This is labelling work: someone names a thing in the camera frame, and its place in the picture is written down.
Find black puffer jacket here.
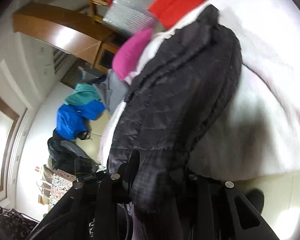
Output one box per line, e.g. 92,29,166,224
107,4,243,240

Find patterned box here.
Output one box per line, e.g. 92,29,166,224
36,165,76,209

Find dark bag on floor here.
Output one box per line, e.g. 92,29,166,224
47,129,98,177

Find blue garment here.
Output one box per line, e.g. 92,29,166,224
55,100,106,140

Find white fluffy bed blanket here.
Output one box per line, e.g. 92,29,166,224
99,0,300,183

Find teal garment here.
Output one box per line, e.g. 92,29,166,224
64,83,100,106

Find grey garment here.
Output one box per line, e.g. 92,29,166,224
92,69,128,114

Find pink pillow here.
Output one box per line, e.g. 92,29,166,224
112,28,153,81

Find wooden bedside cabinet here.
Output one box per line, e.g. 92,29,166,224
12,3,119,73

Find silver foil headboard panel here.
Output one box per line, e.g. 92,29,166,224
102,0,223,39

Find red cloth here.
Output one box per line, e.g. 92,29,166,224
148,0,205,29

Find wooden ladder frame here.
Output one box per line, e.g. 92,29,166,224
86,0,111,25

